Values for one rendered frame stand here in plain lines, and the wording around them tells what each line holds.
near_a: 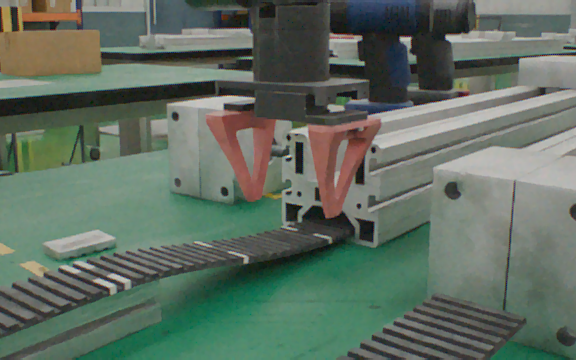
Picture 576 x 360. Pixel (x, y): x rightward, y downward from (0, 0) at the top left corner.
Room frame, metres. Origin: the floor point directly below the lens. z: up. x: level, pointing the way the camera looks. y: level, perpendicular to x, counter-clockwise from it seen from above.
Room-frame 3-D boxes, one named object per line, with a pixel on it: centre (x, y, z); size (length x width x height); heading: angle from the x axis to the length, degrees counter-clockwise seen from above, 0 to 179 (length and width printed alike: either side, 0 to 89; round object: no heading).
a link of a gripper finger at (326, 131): (0.49, -0.03, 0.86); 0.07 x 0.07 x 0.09; 51
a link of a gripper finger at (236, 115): (0.52, 0.01, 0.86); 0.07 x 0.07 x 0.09; 51
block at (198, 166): (0.70, 0.05, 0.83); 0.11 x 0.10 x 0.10; 54
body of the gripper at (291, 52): (0.50, 0.00, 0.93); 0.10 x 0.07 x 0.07; 51
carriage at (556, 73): (1.04, -0.45, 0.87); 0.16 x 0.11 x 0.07; 140
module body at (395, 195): (0.85, -0.29, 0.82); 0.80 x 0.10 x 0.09; 140
